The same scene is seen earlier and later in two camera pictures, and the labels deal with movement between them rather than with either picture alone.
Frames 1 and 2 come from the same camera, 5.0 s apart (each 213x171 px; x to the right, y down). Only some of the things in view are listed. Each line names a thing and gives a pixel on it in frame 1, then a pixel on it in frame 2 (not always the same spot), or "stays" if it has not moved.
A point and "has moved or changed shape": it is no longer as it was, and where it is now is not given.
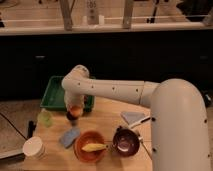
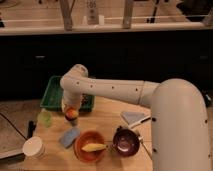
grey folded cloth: (132, 116) stays
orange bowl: (86, 138) stays
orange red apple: (75, 110) has moved or changed shape
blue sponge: (69, 137) stays
